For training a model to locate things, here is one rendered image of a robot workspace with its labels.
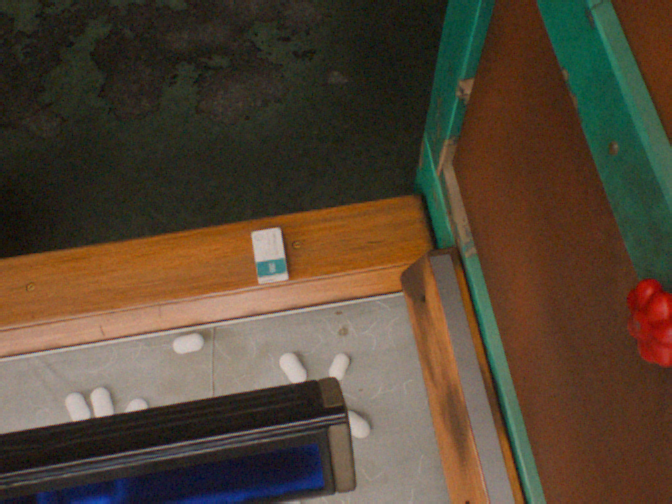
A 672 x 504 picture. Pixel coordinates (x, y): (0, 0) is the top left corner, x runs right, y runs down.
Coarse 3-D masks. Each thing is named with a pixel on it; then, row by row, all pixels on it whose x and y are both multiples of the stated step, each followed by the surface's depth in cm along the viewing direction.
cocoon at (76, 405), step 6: (72, 396) 84; (78, 396) 85; (66, 402) 84; (72, 402) 84; (78, 402) 84; (84, 402) 85; (72, 408) 84; (78, 408) 84; (84, 408) 84; (72, 414) 84; (78, 414) 83; (84, 414) 84
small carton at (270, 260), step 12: (276, 228) 90; (252, 240) 89; (264, 240) 89; (276, 240) 89; (264, 252) 89; (276, 252) 89; (264, 264) 88; (276, 264) 88; (264, 276) 88; (276, 276) 88; (288, 276) 89
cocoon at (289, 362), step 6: (288, 354) 86; (282, 360) 86; (288, 360) 86; (294, 360) 86; (282, 366) 86; (288, 366) 86; (294, 366) 86; (300, 366) 86; (288, 372) 86; (294, 372) 85; (300, 372) 85; (306, 372) 86; (294, 378) 85; (300, 378) 85
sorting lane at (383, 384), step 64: (256, 320) 90; (320, 320) 90; (384, 320) 90; (0, 384) 87; (64, 384) 87; (128, 384) 87; (192, 384) 87; (256, 384) 87; (384, 384) 87; (384, 448) 84
